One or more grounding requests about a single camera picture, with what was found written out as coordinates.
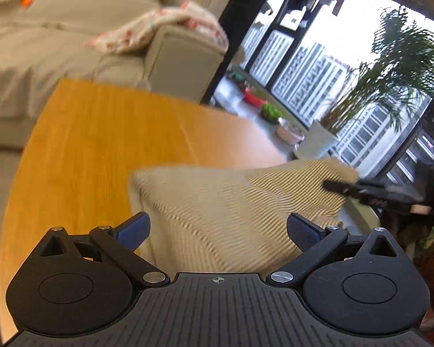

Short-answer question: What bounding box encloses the white ribbed plant pot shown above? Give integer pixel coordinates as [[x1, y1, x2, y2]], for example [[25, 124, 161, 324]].
[[293, 120, 339, 159]]

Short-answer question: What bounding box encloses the pink floral blanket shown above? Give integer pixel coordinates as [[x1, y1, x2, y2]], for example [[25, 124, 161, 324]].
[[85, 1, 229, 54]]

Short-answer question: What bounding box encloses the beige black striped garment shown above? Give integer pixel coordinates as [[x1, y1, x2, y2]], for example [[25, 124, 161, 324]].
[[129, 158, 358, 276]]

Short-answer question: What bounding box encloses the beige sofa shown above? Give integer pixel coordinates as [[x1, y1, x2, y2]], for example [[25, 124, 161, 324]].
[[0, 0, 230, 149]]

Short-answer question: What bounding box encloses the green plant tray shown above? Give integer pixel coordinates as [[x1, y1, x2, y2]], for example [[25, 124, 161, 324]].
[[260, 104, 282, 124]]

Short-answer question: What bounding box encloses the dark curtain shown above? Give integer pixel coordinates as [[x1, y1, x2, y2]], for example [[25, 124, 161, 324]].
[[200, 0, 266, 104]]

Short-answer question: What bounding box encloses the pink bowl on floor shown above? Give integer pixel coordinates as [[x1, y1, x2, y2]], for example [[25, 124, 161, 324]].
[[277, 117, 305, 146]]

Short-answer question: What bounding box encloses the potted palm plant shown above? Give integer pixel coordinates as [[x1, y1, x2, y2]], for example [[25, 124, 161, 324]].
[[320, 6, 434, 136]]

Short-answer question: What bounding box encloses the red plastic basin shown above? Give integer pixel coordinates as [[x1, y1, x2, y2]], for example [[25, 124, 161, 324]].
[[244, 88, 267, 108]]

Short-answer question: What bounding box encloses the right gloved hand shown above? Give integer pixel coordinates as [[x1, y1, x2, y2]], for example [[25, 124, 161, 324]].
[[379, 160, 434, 257]]

